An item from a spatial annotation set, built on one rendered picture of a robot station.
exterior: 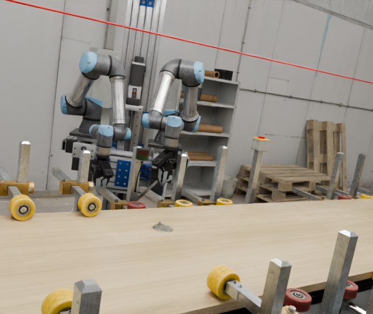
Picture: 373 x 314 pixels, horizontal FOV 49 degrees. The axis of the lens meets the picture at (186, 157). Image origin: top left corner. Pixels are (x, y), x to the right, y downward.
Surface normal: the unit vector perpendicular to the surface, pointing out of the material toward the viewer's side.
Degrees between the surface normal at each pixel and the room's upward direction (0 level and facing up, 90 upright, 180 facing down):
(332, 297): 90
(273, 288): 90
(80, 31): 90
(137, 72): 90
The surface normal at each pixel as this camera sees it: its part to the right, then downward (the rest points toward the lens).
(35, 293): 0.16, -0.97
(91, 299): 0.54, 0.24
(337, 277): -0.83, -0.03
